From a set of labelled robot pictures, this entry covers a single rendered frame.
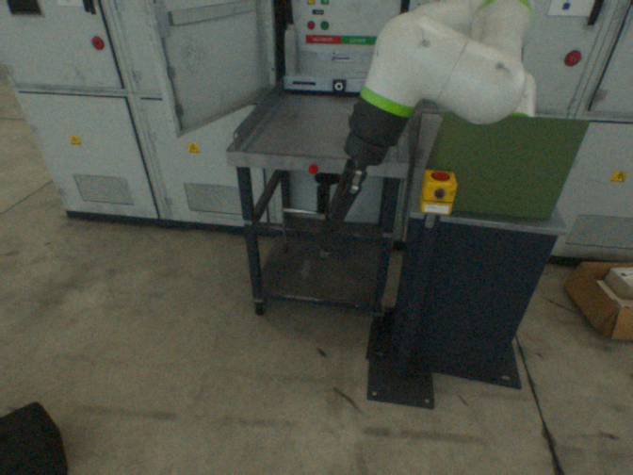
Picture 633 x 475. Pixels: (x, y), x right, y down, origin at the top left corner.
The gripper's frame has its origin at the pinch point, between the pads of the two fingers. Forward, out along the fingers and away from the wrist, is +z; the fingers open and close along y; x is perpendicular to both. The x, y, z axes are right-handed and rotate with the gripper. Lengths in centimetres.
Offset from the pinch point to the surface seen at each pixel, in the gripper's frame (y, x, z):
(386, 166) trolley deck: -55, 19, 0
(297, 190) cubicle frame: -131, -1, 55
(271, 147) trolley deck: -65, -18, 12
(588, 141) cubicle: -112, 112, -26
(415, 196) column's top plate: -51, 31, 5
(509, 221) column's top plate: -38, 56, -3
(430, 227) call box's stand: -34.0, 33.9, 6.2
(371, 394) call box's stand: -32, 49, 80
